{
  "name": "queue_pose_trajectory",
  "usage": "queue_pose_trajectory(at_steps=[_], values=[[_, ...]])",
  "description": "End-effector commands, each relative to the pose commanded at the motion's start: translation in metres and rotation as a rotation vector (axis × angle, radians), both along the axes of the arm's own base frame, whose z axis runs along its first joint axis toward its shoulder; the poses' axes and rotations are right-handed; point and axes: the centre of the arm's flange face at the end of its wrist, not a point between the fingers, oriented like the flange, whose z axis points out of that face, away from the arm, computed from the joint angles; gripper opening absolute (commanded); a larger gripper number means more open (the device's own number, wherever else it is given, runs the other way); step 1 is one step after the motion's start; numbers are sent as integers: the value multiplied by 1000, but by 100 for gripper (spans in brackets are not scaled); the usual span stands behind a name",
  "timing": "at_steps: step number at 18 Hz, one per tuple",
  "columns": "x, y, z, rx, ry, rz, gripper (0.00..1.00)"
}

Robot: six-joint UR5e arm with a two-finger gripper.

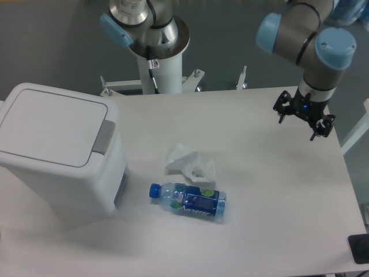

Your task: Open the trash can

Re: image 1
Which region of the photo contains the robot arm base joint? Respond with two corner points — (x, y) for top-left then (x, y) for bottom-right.
(100, 0), (190, 60)

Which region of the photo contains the white metal table frame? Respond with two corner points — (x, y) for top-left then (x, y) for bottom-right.
(99, 66), (249, 97)

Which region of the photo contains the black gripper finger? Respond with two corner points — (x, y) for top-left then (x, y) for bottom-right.
(273, 90), (292, 123)
(310, 114), (336, 141)

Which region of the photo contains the black cable on pedestal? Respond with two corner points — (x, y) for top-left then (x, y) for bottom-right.
(146, 46), (160, 95)

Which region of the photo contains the white frame post right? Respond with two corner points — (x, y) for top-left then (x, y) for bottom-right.
(341, 99), (368, 155)

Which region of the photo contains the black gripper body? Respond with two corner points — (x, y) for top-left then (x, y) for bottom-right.
(290, 91), (326, 124)

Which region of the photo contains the white plastic trash can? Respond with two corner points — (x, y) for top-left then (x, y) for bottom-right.
(1, 83), (129, 218)

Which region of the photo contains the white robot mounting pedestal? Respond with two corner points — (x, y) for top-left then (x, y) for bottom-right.
(136, 54), (182, 95)

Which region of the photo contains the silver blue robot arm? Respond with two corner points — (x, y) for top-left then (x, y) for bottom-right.
(256, 1), (356, 139)

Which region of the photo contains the black device at table edge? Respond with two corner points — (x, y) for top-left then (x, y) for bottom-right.
(348, 234), (369, 264)

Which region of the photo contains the blue plastic water bottle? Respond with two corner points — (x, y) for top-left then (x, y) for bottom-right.
(149, 182), (227, 219)

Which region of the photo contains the crumpled white plastic wrapper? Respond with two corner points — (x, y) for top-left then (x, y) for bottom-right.
(164, 143), (216, 183)

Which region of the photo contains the white trash can lid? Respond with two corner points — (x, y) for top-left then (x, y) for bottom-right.
(1, 88), (118, 168)

